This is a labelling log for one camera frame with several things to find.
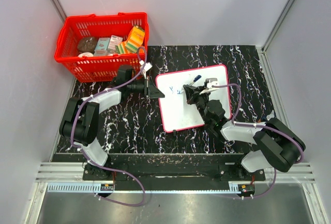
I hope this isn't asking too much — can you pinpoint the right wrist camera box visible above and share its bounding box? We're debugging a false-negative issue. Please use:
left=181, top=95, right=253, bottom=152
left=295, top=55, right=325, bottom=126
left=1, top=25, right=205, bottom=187
left=204, top=78, right=219, bottom=92

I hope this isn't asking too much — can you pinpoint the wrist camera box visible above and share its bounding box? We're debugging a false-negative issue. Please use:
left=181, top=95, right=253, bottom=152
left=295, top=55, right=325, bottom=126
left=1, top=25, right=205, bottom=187
left=140, top=61, right=152, bottom=73
left=204, top=78, right=219, bottom=92

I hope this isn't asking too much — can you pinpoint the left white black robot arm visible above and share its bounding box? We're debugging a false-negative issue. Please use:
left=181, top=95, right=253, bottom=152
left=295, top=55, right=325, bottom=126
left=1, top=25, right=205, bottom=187
left=59, top=65, right=165, bottom=181

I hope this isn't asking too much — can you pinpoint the light blue snack box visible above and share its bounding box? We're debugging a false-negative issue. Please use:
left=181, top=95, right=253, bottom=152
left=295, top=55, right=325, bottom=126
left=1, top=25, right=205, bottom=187
left=94, top=37, right=110, bottom=56

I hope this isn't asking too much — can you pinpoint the red plastic shopping basket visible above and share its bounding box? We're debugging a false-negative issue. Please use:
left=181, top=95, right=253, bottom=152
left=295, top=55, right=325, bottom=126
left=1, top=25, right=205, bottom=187
left=54, top=12, right=149, bottom=82

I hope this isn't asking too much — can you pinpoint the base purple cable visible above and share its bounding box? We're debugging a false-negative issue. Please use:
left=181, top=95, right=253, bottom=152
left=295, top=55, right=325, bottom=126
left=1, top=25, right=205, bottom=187
left=89, top=171, right=146, bottom=208

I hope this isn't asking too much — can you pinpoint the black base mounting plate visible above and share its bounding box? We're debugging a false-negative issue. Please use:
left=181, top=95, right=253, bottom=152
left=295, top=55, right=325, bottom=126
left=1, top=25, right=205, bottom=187
left=83, top=154, right=266, bottom=191

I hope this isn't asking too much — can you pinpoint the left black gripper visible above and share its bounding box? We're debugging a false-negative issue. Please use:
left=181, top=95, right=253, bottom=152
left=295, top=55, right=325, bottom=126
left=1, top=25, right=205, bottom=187
left=128, top=77, right=165, bottom=99

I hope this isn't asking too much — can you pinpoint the orange yellow sponge pack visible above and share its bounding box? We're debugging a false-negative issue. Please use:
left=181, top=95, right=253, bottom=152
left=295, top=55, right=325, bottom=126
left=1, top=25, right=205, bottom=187
left=127, top=25, right=145, bottom=48

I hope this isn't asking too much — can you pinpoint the white round lid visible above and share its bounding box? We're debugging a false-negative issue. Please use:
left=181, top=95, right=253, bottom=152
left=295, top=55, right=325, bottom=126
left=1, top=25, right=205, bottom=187
left=78, top=52, right=94, bottom=58

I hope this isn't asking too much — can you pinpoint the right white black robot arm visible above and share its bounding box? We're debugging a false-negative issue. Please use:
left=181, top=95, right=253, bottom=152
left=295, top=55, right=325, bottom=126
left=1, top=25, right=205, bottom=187
left=183, top=82, right=306, bottom=181

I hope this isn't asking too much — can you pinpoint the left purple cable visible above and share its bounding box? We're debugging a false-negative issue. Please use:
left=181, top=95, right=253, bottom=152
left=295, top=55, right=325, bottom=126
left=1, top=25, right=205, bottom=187
left=70, top=47, right=151, bottom=168

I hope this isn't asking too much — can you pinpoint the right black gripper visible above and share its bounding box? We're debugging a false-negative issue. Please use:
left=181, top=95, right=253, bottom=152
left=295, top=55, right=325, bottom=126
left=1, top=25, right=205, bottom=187
left=185, top=85, right=212, bottom=125

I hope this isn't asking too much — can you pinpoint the green yellow sponge pack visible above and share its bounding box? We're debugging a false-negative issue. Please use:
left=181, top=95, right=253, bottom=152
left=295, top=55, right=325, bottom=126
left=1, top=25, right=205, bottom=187
left=115, top=41, right=143, bottom=54

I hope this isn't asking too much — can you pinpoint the pink framed whiteboard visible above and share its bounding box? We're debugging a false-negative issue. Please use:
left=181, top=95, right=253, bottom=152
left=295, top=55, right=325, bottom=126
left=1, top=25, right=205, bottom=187
left=156, top=65, right=232, bottom=133

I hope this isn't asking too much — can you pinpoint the orange spray bottle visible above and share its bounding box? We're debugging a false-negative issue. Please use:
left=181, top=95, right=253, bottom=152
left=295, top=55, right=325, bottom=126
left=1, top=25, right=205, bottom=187
left=261, top=110, right=276, bottom=122

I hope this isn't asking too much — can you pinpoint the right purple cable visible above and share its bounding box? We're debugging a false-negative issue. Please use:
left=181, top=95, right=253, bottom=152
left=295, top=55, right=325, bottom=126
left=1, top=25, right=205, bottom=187
left=212, top=83, right=305, bottom=164

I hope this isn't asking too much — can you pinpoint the blue capped whiteboard marker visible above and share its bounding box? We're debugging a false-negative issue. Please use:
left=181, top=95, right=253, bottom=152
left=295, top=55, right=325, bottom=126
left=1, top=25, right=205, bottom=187
left=189, top=75, right=201, bottom=86

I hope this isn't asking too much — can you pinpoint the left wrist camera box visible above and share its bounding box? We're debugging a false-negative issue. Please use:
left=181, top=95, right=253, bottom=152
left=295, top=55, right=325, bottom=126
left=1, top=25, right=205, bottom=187
left=140, top=61, right=152, bottom=73

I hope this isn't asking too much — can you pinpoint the pink white snack box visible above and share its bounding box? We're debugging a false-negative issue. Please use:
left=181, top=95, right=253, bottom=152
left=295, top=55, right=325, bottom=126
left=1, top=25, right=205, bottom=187
left=107, top=35, right=123, bottom=53

